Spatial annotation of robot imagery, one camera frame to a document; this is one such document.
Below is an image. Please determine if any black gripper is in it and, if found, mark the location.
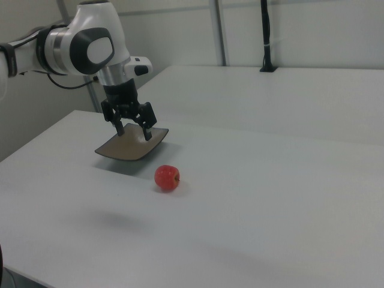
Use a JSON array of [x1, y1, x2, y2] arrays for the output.
[[100, 78, 158, 142]]

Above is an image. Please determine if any red apple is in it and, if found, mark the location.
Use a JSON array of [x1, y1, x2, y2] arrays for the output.
[[154, 164, 181, 193]]

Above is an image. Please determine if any square brown ceramic plate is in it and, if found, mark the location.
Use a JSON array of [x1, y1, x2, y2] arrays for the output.
[[94, 122, 170, 162]]

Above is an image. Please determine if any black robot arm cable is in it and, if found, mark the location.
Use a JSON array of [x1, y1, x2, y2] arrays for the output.
[[46, 71, 100, 90]]

